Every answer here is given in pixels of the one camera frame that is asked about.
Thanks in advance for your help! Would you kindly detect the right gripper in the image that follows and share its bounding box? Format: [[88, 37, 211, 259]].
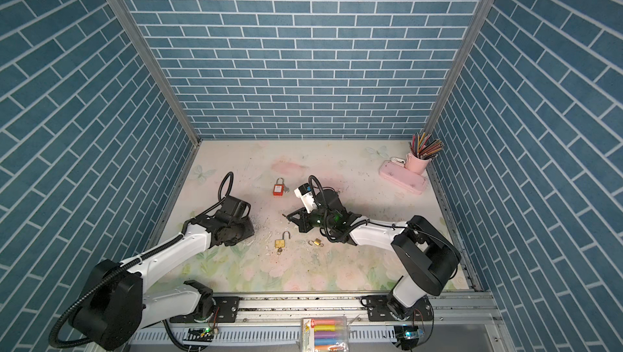
[[286, 206, 336, 234]]

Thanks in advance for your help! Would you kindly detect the red padlock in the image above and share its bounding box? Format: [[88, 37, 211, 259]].
[[273, 178, 289, 196]]

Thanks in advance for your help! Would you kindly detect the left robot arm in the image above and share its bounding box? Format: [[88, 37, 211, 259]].
[[49, 196, 254, 350]]

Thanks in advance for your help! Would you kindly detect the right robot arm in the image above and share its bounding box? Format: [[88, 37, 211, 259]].
[[285, 192, 461, 321]]

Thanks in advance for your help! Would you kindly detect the small brass padlock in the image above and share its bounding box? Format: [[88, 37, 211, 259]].
[[308, 238, 324, 248]]

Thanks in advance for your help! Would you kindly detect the large brass padlock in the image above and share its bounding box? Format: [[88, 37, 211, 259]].
[[274, 230, 291, 255]]

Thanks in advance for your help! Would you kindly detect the pink pencil case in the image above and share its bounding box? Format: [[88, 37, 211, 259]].
[[379, 160, 428, 195]]

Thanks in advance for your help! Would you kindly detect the box of coloured markers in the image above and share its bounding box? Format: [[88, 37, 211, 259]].
[[300, 316, 350, 352]]

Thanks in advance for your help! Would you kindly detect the pink pencil cup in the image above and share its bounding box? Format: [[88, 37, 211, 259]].
[[404, 152, 430, 175]]

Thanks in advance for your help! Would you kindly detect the coloured pencils bunch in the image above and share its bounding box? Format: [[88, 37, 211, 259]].
[[410, 132, 444, 160]]

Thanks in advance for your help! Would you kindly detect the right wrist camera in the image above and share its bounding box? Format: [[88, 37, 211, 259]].
[[295, 183, 317, 213]]

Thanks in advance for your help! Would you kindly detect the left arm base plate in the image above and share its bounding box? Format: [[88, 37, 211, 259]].
[[169, 296, 240, 324]]

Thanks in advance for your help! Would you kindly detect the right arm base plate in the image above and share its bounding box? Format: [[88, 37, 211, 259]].
[[360, 295, 434, 322]]

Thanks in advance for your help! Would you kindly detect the aluminium rail frame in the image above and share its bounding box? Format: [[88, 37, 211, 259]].
[[84, 289, 516, 352]]

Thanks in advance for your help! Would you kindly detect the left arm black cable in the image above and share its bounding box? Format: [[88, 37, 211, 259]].
[[47, 171, 235, 350]]

